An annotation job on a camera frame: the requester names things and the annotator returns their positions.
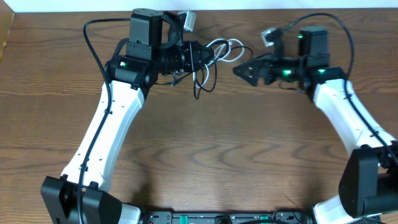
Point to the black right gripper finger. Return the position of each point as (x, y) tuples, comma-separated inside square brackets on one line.
[(250, 76), (256, 63)]

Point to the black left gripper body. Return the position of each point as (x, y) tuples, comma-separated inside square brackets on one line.
[(171, 60)]

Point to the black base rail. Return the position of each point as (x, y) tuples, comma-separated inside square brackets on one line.
[(278, 216)]

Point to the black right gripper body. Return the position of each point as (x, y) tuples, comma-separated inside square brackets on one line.
[(285, 68)]

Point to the brown side panel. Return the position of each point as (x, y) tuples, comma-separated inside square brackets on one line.
[(6, 20)]

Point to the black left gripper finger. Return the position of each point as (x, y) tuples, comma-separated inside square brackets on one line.
[(200, 51), (197, 64)]

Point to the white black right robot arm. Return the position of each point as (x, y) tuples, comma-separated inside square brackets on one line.
[(368, 186)]

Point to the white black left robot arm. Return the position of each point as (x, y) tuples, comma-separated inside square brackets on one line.
[(81, 194)]

